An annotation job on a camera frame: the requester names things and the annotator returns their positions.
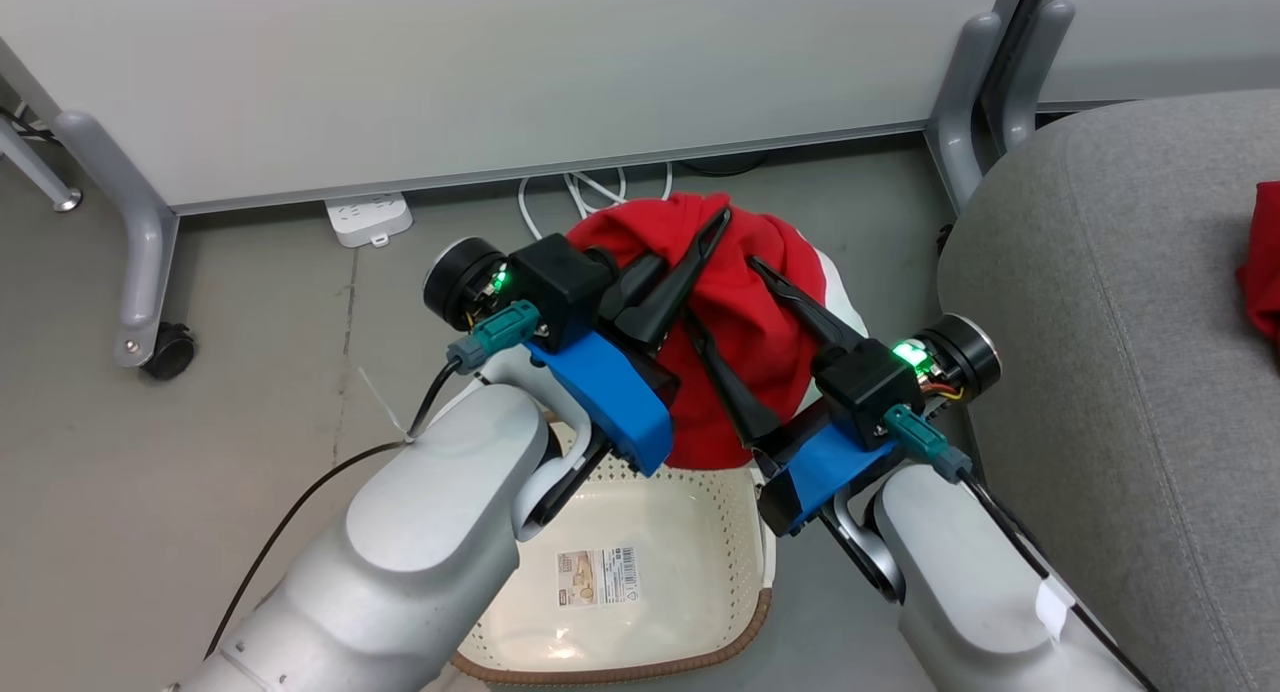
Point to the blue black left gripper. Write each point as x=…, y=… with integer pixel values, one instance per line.
x=610, y=397

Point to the grey metal table leg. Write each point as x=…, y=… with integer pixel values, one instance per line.
x=40, y=177

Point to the paper barcode label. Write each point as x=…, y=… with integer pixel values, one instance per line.
x=598, y=575

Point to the grey partition foot with caster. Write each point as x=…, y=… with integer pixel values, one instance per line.
x=145, y=262

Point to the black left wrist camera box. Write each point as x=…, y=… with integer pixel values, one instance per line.
x=560, y=282

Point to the red cloth garment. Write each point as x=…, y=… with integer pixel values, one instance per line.
x=745, y=307

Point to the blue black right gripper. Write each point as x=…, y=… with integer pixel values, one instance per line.
x=820, y=472

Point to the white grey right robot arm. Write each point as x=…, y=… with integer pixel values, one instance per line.
x=960, y=572

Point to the cream perforated laundry basket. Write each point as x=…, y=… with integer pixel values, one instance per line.
x=640, y=532

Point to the white partition panel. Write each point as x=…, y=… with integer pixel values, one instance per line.
x=1180, y=32
x=500, y=72

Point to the white power strip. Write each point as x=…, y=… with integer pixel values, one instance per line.
x=368, y=217

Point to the black caster wheel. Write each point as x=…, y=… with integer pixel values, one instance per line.
x=172, y=352

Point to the grey fabric sofa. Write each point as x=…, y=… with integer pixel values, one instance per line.
x=1130, y=322

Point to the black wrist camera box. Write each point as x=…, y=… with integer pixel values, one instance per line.
x=860, y=387
x=560, y=282

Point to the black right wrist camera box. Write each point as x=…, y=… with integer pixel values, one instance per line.
x=860, y=387

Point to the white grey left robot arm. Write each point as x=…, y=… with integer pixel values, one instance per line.
x=430, y=542

